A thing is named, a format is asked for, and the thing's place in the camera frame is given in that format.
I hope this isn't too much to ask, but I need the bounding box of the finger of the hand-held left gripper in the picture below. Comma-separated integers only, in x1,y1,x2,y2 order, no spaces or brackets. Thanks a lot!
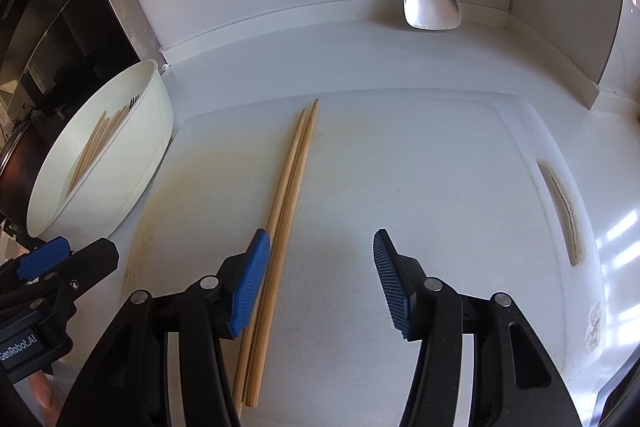
16,236,71,280
30,238,120,303

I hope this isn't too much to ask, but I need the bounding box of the white plastic bowl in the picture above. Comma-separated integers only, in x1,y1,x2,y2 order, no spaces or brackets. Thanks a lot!
25,59,175,242

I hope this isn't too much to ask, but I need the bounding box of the person's left hand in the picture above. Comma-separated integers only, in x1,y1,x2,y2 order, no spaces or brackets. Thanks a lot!
27,372,53,410

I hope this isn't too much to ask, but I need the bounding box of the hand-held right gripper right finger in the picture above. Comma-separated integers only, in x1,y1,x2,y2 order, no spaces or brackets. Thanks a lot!
372,229,583,427

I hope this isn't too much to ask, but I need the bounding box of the black glass oven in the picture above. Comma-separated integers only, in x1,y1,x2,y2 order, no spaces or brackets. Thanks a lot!
0,0,141,238

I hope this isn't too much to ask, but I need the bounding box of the wooden chopstick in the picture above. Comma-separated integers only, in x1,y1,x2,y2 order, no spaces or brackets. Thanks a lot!
232,108,308,419
244,98,321,409

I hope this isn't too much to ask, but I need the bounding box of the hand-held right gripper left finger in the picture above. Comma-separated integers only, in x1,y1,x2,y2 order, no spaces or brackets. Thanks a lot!
70,228,271,427

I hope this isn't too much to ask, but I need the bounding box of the group of wooden chopsticks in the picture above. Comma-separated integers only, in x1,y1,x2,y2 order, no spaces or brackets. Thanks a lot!
66,104,132,198

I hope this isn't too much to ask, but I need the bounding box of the white plastic cutting board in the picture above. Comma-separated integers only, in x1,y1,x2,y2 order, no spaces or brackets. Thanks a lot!
122,89,606,427

